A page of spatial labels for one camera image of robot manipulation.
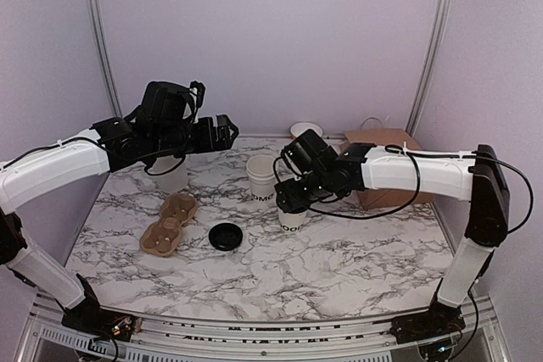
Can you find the aluminium frame post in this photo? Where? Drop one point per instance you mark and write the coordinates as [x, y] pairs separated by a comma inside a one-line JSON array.
[[437, 34], [100, 42]]

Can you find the brown cardboard cup carrier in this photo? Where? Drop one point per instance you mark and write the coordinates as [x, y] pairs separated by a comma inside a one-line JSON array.
[[162, 237]]

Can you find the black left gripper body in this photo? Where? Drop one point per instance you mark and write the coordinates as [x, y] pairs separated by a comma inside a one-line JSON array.
[[170, 140]]

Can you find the orange white ceramic bowl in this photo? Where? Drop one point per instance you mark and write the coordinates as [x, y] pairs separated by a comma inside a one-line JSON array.
[[299, 128]]

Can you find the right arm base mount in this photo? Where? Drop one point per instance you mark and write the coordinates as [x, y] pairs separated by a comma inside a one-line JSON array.
[[434, 322]]

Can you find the white paper cup with print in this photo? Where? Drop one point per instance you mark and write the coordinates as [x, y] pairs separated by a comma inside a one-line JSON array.
[[291, 222]]

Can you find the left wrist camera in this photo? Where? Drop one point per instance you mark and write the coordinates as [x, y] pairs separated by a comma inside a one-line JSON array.
[[196, 93]]

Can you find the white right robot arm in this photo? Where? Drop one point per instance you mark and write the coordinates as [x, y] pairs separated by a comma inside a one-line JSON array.
[[474, 177]]

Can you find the right aluminium frame post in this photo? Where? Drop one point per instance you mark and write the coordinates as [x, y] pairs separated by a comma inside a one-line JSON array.
[[437, 34]]

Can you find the left aluminium frame post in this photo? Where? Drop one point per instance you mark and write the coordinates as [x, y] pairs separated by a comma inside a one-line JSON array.
[[100, 42]]

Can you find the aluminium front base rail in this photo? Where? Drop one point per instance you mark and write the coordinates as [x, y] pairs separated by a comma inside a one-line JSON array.
[[162, 338]]

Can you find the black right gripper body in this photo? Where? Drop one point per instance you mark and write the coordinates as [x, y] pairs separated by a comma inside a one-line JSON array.
[[316, 187]]

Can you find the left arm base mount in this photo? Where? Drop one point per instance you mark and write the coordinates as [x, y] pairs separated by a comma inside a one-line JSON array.
[[90, 317]]

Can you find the brown paper takeout bag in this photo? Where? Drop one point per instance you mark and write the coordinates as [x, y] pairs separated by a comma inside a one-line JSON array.
[[381, 199]]

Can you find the white container with sachets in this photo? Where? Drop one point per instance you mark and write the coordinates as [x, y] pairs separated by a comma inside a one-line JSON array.
[[170, 174]]

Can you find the stack of white paper cups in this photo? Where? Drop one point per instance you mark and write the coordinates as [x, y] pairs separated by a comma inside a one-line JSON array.
[[259, 170]]

